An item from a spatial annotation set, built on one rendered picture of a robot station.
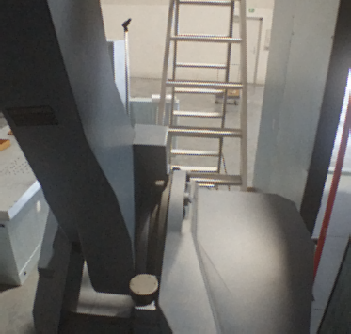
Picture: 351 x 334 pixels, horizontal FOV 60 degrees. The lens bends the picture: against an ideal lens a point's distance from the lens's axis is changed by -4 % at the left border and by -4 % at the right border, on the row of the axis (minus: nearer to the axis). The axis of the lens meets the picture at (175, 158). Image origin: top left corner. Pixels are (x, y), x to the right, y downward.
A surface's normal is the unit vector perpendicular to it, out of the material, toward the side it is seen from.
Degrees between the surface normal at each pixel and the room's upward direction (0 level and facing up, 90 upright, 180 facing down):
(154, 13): 90
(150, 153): 116
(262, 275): 16
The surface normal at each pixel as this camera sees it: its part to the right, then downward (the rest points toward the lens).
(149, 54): -0.10, 0.38
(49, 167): -0.08, 0.75
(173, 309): 0.00, -0.68
